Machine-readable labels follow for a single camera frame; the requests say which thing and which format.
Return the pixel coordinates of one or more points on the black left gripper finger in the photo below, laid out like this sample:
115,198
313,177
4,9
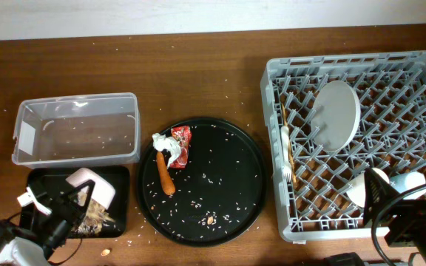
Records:
47,194
79,197

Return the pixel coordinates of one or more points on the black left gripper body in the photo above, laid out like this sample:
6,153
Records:
53,227

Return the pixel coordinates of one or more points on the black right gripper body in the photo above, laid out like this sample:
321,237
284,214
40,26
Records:
414,222

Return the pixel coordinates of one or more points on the white plate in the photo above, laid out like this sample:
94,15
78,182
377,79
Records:
337,114

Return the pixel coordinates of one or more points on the white plastic fork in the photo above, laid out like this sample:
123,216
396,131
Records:
287,172

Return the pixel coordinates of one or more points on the orange carrot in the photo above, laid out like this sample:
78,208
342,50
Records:
165,180

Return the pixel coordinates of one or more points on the wooden chopstick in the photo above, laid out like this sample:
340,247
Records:
290,157

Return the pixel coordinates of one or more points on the white tissue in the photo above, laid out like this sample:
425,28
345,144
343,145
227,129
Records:
161,142

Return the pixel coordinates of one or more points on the red snack wrapper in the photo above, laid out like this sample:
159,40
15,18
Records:
183,135

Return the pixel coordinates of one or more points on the blue cup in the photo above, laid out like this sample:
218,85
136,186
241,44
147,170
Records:
407,181

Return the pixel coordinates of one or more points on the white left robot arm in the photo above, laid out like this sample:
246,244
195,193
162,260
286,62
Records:
18,245

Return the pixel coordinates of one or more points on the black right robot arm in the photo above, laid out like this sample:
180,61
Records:
405,211

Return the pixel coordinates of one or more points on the grey dishwasher rack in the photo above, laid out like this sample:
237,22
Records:
391,135

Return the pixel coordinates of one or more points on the food scraps pile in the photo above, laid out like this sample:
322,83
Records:
95,219

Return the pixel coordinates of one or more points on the black rectangular tray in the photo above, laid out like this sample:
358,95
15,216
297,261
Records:
117,176

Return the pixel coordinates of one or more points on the clear plastic bin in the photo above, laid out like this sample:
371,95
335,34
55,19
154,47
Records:
78,131

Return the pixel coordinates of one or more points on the round black tray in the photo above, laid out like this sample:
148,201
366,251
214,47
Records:
219,194

